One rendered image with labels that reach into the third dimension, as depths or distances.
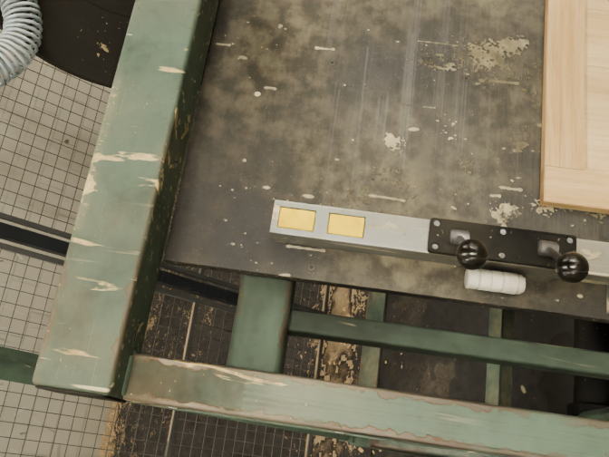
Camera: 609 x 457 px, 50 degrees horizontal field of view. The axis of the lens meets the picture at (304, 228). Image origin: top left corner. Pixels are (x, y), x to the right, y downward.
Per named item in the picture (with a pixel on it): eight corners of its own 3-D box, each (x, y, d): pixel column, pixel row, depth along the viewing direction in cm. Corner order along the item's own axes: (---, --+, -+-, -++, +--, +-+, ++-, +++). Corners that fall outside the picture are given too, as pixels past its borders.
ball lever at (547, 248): (555, 262, 90) (590, 288, 76) (528, 258, 90) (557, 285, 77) (561, 235, 89) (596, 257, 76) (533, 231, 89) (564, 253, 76)
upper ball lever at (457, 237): (468, 250, 90) (488, 275, 77) (441, 247, 90) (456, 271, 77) (473, 224, 89) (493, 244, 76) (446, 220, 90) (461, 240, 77)
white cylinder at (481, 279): (462, 290, 92) (519, 297, 91) (468, 285, 89) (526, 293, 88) (464, 269, 93) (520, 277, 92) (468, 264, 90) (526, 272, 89)
